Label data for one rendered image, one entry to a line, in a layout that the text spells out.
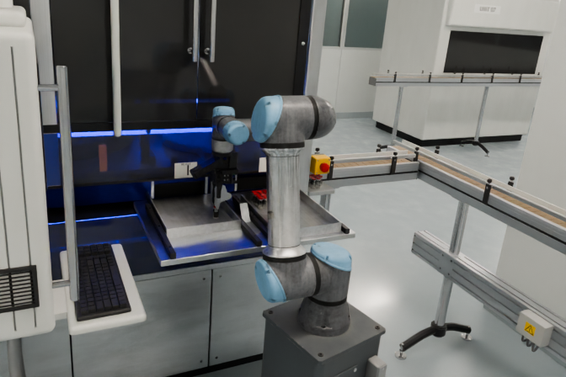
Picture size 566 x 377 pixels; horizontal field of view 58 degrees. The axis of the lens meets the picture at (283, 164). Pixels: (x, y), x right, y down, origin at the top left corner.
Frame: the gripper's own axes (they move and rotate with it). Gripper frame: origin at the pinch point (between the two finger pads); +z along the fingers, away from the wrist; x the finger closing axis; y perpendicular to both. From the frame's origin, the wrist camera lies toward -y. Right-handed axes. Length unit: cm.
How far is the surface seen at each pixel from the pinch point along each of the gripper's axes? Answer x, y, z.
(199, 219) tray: 0.5, -5.4, 5.4
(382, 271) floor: 75, 143, 92
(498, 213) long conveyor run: -25, 117, 6
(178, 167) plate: 14.7, -9.3, -10.1
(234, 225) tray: -11.0, 3.9, 4.2
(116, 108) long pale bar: 7.2, -32.0, -34.2
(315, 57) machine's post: 14, 44, -52
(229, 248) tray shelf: -23.2, -2.2, 6.0
